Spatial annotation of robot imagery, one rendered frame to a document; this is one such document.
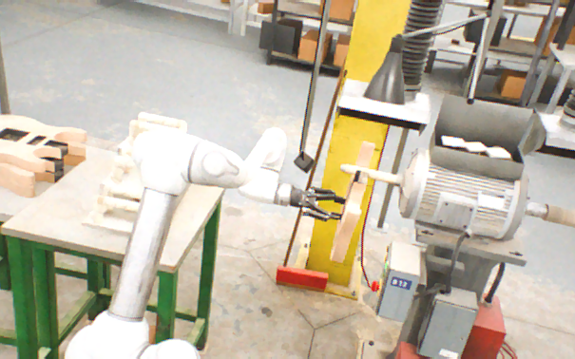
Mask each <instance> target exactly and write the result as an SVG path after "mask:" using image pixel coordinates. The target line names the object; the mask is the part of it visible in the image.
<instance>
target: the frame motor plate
mask: <svg viewBox="0 0 575 359"><path fill-rule="evenodd" d="M513 237H514V239H513V240H509V241H501V240H500V239H497V238H493V237H489V245H486V243H480V242H476V241H472V240H466V239H464V240H463V242H462V244H461V246H460V251H459V252H460V253H465V254H469V255H477V256H482V257H486V258H490V259H491V260H496V261H500V262H505V263H508V264H514V265H518V266H522V267H523V268H524V267H525V265H526V262H527V259H526V255H525V250H524V246H523V243H521V239H520V235H519V231H518V230H517V232H516V233H515V235H513ZM457 238H458V237H453V236H445V235H440V233H436V232H433V231H428V230H423V229H419V228H416V241H417V242H421V243H425V244H429V245H434V246H438V247H442V248H447V249H452V250H454V246H455V243H456V241H457Z"/></svg>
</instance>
